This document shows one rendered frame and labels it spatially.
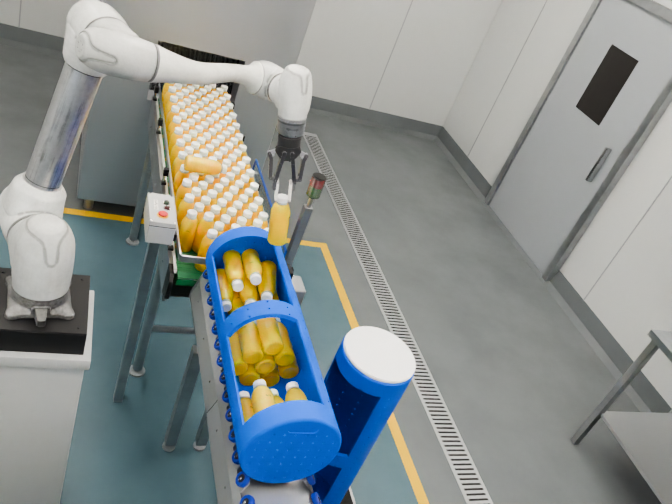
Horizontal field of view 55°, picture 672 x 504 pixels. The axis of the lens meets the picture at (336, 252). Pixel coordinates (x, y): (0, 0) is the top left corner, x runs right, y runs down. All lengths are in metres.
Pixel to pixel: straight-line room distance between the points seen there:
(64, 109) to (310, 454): 1.16
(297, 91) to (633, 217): 3.69
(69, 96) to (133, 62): 0.27
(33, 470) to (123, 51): 1.43
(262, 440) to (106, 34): 1.09
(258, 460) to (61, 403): 0.69
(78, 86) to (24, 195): 0.36
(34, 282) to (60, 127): 0.43
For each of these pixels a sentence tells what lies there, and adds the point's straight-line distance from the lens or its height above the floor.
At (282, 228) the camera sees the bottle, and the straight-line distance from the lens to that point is 2.20.
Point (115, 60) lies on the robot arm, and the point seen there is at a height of 1.85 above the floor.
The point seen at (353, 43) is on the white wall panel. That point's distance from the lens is 6.85.
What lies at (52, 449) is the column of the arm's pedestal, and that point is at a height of 0.57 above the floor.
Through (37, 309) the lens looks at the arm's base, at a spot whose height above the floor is 1.12.
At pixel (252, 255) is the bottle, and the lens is 2.35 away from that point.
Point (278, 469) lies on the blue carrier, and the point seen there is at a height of 1.02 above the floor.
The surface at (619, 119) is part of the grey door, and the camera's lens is 5.51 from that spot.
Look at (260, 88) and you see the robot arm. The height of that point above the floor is 1.75.
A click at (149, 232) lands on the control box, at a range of 2.51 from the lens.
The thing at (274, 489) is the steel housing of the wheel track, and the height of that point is 0.93.
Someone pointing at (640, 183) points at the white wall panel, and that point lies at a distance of 5.29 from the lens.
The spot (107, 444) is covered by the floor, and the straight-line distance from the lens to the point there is 3.12.
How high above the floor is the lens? 2.48
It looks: 32 degrees down
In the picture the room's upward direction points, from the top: 23 degrees clockwise
